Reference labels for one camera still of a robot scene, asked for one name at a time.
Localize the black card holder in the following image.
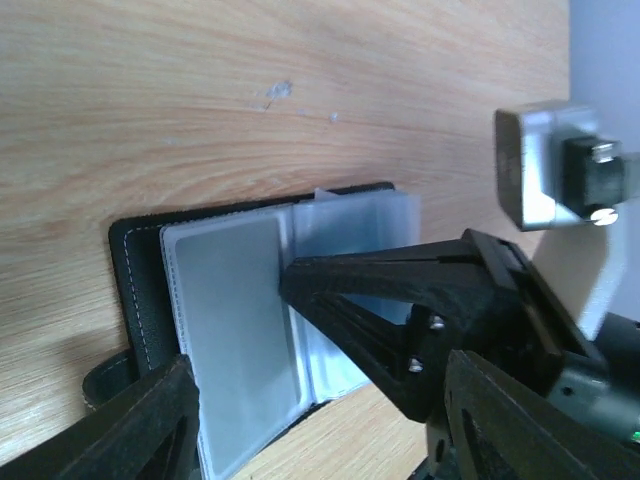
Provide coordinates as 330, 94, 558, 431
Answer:
82, 182, 420, 479

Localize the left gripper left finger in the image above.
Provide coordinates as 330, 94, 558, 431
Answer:
1, 355, 199, 479

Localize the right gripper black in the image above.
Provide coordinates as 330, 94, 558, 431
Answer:
278, 227, 640, 480

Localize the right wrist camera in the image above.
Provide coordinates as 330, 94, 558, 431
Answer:
493, 100, 639, 340

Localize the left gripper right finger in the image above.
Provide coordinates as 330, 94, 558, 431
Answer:
445, 350, 639, 479

